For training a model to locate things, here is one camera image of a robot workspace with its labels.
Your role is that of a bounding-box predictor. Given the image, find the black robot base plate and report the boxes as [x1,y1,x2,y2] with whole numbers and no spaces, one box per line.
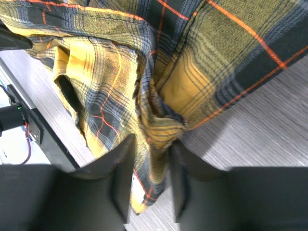
[0,56,80,173]

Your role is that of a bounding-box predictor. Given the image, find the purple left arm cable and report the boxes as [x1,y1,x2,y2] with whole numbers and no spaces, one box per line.
[19,131,32,166]

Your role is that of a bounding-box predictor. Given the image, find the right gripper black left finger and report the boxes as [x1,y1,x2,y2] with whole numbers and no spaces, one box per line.
[0,134,135,231]

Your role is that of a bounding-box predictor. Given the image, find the yellow plaid long sleeve shirt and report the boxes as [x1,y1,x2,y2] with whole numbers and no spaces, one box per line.
[0,0,308,213]

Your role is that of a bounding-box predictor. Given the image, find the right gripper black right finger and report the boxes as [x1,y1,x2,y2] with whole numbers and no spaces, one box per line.
[169,141,308,231]

